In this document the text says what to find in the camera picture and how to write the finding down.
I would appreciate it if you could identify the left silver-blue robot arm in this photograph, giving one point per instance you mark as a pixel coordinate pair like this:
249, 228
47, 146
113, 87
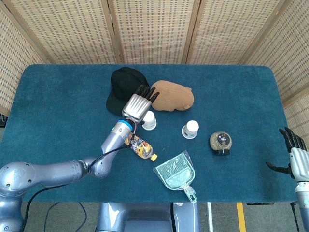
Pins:
48, 171

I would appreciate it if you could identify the blue felt table cloth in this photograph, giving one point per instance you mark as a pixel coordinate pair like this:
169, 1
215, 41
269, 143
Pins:
60, 108

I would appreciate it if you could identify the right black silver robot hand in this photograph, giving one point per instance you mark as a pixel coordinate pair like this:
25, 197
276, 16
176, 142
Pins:
300, 164

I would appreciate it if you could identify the tan brown knit hat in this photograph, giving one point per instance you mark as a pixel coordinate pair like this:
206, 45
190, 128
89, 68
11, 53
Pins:
173, 96

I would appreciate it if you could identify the clear green plastic dustpan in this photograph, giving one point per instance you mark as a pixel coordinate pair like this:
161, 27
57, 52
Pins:
173, 171

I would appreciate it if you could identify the silver-blue robot torso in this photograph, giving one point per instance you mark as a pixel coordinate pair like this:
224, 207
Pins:
144, 217

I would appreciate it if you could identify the black table edge bracket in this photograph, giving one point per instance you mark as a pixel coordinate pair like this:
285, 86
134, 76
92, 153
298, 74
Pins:
260, 203

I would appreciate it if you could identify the orange label plastic drink bottle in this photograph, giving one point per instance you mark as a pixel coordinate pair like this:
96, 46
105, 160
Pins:
144, 151

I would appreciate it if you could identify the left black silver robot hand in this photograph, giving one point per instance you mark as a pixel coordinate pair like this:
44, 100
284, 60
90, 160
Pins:
136, 107

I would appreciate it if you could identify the black baseball cap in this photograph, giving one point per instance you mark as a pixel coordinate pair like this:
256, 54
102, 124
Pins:
123, 82

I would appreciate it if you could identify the woven bamboo screen panel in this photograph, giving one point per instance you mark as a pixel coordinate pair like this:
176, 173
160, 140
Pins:
229, 29
154, 29
289, 48
299, 116
72, 29
14, 60

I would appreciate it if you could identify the round jar with black lid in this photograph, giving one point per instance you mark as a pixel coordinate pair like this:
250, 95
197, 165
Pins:
220, 141

